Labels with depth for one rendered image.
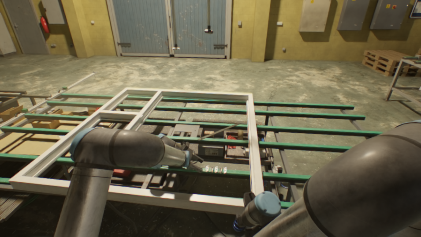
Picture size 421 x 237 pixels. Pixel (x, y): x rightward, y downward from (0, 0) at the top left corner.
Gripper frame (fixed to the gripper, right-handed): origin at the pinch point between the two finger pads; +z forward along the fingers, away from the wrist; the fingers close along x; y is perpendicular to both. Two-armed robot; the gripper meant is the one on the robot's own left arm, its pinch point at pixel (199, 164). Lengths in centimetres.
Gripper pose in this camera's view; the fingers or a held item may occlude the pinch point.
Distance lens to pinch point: 146.6
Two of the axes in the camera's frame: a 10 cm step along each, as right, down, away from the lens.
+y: -6.0, 7.0, 3.9
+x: -0.5, 4.5, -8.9
